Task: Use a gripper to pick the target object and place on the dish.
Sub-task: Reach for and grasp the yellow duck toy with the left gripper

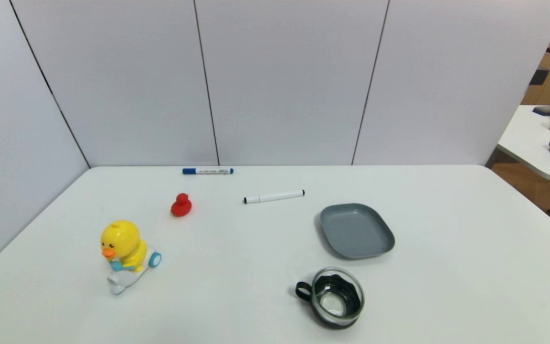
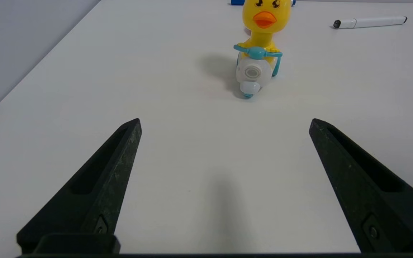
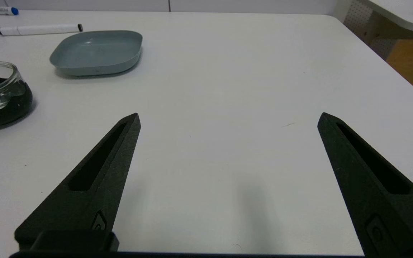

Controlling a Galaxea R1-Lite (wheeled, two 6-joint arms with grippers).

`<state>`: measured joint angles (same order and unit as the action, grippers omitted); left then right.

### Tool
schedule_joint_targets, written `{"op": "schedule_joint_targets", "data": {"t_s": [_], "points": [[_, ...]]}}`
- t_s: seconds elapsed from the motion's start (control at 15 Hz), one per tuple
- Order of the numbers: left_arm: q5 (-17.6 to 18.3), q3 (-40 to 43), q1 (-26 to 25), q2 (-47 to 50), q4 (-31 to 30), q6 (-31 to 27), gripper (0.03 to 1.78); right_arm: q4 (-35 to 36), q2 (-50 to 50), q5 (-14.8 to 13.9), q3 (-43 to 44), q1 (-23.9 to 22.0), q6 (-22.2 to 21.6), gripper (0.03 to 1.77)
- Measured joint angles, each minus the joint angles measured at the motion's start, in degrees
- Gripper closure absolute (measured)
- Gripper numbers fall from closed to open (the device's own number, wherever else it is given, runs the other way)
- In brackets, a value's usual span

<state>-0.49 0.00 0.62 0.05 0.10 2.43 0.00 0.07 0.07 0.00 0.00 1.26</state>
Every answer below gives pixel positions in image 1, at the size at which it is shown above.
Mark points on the white side table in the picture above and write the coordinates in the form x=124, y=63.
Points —
x=528, y=138

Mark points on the white marker with blue cap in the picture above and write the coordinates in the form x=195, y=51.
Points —
x=208, y=170

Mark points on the yellow duck toy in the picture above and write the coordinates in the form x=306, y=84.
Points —
x=122, y=241

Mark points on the dark grey flat object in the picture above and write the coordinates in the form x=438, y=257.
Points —
x=545, y=110

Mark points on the small red rubber duck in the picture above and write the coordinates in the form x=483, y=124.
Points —
x=181, y=206

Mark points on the grey rounded rectangular dish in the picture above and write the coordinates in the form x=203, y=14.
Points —
x=356, y=231

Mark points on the white marker with black cap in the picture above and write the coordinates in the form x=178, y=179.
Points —
x=275, y=196

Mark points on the dark blue square object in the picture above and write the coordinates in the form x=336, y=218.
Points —
x=539, y=77

